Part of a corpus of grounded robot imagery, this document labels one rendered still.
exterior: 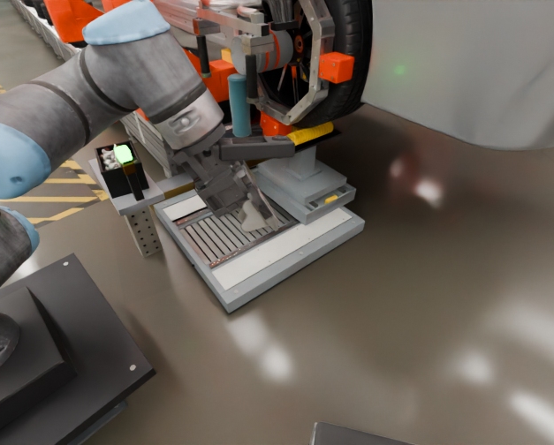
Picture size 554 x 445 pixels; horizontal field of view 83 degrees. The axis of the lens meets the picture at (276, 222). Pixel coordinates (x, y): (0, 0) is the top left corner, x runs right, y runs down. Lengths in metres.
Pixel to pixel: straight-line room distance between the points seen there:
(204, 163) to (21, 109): 0.21
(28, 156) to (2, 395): 0.72
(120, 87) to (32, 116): 0.10
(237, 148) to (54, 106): 0.22
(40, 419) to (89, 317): 0.28
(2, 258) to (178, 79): 0.71
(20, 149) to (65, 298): 0.89
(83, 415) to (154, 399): 0.33
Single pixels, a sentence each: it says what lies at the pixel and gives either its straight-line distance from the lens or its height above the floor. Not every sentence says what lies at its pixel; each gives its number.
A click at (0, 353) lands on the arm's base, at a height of 0.42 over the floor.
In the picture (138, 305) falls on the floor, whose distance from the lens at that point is 1.51.
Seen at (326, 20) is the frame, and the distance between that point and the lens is 1.20.
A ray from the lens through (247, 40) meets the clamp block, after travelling 1.10.
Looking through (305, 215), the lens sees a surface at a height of 0.16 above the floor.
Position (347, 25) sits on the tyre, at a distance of 1.21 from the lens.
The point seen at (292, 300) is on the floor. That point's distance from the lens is 1.41.
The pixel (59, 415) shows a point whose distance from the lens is 1.05.
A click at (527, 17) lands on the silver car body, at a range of 0.96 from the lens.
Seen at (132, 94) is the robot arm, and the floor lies 1.02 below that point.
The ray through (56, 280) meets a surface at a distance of 1.33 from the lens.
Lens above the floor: 1.17
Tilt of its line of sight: 42 degrees down
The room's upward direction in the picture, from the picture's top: straight up
